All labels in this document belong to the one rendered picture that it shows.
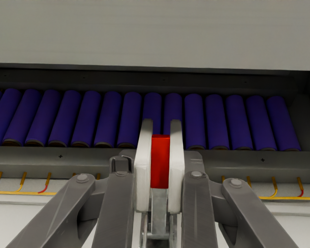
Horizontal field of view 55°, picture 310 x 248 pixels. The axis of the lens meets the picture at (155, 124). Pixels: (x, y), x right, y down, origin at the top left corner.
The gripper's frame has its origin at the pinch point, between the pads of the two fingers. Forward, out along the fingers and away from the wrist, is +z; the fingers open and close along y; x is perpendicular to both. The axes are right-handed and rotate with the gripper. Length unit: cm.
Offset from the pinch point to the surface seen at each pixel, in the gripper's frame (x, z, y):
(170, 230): -5.3, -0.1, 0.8
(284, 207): -5.4, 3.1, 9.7
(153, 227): -5.1, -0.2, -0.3
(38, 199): -5.5, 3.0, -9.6
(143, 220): -6.4, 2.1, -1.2
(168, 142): 1.1, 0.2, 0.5
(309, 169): -2.7, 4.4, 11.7
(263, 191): -5.2, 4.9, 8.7
